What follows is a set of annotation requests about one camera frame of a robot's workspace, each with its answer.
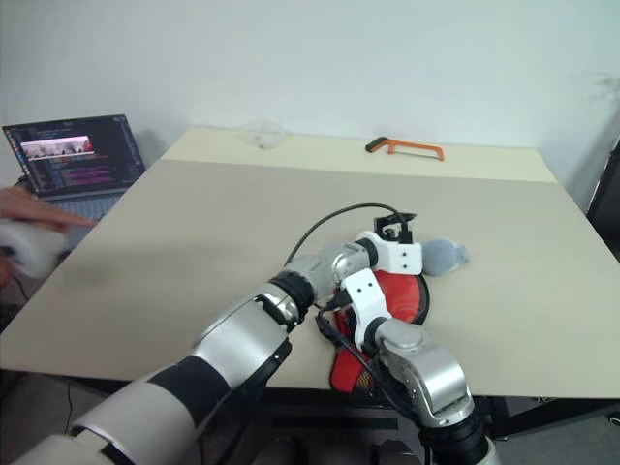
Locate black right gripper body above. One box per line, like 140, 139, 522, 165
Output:
316, 289, 357, 343

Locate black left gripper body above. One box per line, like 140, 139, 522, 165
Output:
373, 211, 419, 244

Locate grey blue fabric pouch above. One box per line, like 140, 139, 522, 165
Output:
419, 237, 472, 278

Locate black and clear paddle case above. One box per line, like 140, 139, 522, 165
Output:
321, 267, 434, 394

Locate white handheld controller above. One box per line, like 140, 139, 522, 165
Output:
0, 219, 70, 281

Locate person's bare hand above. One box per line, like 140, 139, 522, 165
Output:
0, 185, 97, 231

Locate orange hacksaw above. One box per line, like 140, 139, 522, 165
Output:
364, 136, 447, 164

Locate dark rounded shape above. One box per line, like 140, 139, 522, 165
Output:
374, 437, 423, 465

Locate clear plastic bag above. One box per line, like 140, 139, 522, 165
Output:
239, 117, 292, 149

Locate open laptop computer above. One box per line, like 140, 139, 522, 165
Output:
1, 113, 148, 225

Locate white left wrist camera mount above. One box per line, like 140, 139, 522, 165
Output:
355, 231, 423, 277

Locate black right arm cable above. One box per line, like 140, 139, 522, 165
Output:
314, 309, 428, 428

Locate black metal table frame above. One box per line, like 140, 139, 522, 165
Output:
261, 385, 620, 440

